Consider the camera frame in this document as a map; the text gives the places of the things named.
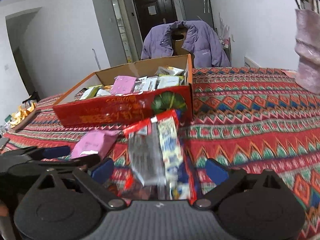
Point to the red silver snack bag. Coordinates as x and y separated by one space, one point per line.
159 167

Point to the dark entrance door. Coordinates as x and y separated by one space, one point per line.
151 13

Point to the purple puffer jacket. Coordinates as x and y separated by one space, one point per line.
201 41

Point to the mop with white handle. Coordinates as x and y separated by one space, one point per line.
96 59

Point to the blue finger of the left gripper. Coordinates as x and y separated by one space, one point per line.
56 152

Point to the pink textured vase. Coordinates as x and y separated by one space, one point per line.
307 48

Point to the grey cabinet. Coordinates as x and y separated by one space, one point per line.
193 10

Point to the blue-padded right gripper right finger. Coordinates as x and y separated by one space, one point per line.
216 171

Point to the red cardboard box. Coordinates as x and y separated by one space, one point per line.
127 108

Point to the pink snack packet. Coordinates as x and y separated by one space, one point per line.
123 85
95 142

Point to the plate of yellow snacks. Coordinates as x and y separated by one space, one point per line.
22 117

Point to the green white snack packet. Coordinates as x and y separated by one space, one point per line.
168 81

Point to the brown wooden chair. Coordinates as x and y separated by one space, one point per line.
178 37

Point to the colourful patterned tablecloth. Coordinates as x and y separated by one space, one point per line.
256 119

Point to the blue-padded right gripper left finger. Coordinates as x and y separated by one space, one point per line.
102 171

